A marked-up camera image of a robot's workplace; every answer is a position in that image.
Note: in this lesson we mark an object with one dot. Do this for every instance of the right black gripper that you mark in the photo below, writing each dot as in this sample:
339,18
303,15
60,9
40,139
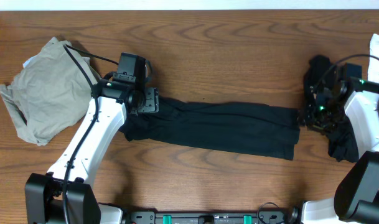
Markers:
305,116

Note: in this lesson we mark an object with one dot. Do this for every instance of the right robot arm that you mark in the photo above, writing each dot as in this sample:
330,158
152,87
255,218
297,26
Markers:
348,99

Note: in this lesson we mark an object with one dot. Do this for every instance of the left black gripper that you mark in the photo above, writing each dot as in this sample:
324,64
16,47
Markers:
149,100

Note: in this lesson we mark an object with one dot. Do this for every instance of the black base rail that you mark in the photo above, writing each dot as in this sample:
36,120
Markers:
208,217

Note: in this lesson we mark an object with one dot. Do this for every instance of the white garment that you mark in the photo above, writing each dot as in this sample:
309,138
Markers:
373,68

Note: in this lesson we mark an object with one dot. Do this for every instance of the beige crumpled garment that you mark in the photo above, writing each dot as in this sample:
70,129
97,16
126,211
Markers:
51,92

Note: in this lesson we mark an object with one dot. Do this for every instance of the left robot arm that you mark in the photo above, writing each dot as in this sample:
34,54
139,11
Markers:
64,194

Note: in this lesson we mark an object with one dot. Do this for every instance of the black shirt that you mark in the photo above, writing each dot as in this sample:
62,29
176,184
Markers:
246,128

